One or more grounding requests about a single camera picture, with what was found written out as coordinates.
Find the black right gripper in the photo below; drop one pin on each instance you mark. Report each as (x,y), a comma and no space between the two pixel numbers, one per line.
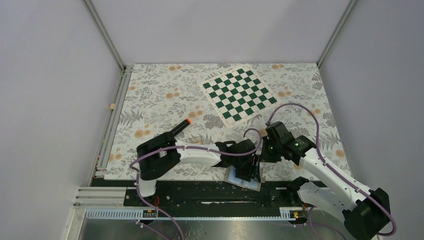
(266,157)

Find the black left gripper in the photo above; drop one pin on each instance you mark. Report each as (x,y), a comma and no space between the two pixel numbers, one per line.
(252,171)

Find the grey leather card holder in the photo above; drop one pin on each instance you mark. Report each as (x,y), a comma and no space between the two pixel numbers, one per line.
(231,179)

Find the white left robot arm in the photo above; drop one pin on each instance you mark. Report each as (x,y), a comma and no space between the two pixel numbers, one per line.
(157,156)

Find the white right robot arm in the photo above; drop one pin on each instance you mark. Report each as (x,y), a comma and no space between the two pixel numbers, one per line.
(363,211)

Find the green white chessboard mat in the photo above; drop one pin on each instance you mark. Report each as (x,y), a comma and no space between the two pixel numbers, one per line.
(238,95)

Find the black marker orange cap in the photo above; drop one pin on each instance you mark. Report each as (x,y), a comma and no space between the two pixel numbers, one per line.
(180,127)

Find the floral tablecloth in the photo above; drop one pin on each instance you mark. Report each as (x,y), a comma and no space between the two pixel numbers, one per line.
(159,96)

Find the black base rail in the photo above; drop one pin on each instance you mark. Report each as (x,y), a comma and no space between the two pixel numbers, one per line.
(214,200)

